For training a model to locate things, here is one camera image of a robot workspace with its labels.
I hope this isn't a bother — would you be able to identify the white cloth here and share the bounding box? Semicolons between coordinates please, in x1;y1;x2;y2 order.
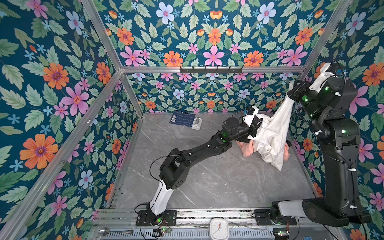
245;96;295;171

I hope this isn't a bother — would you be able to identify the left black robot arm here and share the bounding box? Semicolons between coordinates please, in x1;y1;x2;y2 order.
146;115;263;221

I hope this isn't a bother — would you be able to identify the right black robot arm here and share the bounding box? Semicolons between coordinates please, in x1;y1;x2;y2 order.
270;76;372;227

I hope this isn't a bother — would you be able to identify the pink cloth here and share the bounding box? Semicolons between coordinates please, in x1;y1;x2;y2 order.
236;140;291;161

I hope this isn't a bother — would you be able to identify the white plastic clip device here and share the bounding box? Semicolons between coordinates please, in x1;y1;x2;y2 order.
191;117;203;130

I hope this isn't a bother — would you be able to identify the dark blue card packet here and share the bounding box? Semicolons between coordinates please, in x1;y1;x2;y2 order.
170;112;196;127

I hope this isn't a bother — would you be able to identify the white square clock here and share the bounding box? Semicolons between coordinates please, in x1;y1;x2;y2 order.
209;218;230;240

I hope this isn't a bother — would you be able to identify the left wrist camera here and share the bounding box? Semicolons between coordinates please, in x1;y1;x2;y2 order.
243;106;259;127

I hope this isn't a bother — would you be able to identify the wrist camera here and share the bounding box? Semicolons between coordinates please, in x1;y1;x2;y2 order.
309;63;335;93
243;106;259;127

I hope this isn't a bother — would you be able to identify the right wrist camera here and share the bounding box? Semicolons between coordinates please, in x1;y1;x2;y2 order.
309;63;335;93

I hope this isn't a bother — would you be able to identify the black hook rail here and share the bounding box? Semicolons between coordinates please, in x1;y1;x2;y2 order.
179;66;243;75

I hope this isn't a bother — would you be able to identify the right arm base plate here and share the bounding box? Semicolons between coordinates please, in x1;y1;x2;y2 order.
252;209;297;226

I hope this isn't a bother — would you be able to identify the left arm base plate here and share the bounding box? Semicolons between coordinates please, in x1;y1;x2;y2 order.
136;210;178;227

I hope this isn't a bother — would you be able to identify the aluminium front rail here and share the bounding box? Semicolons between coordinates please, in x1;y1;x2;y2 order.
92;207;340;229

